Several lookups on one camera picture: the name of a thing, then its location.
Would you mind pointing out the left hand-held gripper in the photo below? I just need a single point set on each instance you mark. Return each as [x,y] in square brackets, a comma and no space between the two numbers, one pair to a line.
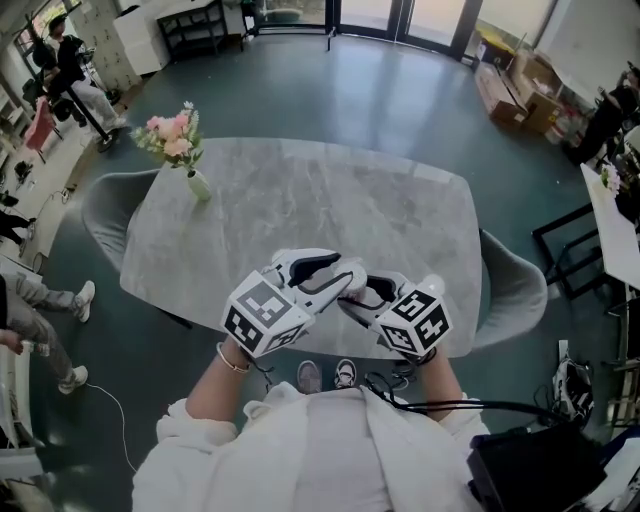
[260,315]

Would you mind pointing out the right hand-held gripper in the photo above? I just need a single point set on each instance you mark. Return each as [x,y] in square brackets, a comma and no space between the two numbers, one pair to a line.
[415,325]

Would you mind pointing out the person's right forearm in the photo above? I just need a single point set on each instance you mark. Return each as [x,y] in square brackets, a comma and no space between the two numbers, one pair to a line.
[435,390]

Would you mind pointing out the person's left forearm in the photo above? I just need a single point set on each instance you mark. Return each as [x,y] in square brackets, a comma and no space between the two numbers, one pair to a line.
[220,395]

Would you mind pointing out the long flat cardboard box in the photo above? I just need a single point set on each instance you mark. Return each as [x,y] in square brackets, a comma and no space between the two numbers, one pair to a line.
[500,95]

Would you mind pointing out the brown cardboard box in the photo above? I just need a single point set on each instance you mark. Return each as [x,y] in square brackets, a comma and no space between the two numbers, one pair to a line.
[542,112]

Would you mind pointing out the open cardboard box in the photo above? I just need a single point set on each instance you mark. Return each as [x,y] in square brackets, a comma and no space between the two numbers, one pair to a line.
[532,72]

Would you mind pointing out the grey marble table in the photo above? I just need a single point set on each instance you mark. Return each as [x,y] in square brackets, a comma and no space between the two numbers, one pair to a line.
[300,200]

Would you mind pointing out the person's right sneaker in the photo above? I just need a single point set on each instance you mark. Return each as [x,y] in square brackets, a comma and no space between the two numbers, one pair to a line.
[346,374]

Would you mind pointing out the person's sneaker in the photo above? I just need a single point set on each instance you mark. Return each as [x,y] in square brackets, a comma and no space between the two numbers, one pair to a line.
[310,377]
[346,374]

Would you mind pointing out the person's left sneaker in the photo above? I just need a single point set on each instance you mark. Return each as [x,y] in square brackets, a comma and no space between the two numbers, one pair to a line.
[310,377]

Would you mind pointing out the grey upholstered chair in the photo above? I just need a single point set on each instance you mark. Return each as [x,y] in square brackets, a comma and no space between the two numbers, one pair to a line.
[107,215]
[515,300]

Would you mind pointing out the green ribbed vase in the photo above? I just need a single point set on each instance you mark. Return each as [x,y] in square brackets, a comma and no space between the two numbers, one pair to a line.
[200,187]

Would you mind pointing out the person's white shirt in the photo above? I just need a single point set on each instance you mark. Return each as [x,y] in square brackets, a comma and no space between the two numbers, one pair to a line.
[310,465]

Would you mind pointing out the pink flower bouquet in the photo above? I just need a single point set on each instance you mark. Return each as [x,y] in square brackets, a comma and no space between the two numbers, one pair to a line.
[172,137]

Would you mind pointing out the black and white backpack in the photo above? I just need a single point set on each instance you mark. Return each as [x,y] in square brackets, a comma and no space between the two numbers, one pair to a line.
[574,390]

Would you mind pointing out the black equipment case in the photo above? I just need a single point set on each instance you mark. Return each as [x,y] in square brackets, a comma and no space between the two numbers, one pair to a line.
[535,470]

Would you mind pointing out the black metal chair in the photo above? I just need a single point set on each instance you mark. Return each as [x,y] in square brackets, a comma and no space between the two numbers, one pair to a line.
[627,350]

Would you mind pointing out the small pale flower bunch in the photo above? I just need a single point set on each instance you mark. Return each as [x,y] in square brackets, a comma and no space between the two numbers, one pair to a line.
[610,179]

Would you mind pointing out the black framed glass door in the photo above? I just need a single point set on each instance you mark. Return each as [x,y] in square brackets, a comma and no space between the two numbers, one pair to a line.
[400,20]

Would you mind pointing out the black shelf table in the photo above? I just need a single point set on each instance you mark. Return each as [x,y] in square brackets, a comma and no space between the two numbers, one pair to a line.
[200,27]

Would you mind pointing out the yellow bin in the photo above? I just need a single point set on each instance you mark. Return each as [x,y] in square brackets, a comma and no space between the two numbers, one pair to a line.
[497,41]

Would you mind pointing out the plain white cabinet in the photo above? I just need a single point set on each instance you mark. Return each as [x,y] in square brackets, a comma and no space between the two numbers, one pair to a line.
[142,42]

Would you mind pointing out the pink chair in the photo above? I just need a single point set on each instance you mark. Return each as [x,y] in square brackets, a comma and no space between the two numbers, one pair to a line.
[42,127]

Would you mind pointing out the white locker cabinet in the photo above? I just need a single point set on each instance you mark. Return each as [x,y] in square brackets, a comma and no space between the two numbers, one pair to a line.
[107,45]

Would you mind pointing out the white table with black frame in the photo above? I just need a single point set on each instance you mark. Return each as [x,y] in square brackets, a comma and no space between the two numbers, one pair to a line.
[615,235]

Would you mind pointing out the black stanchion post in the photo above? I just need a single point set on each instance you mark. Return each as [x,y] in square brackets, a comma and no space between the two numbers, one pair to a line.
[90,117]

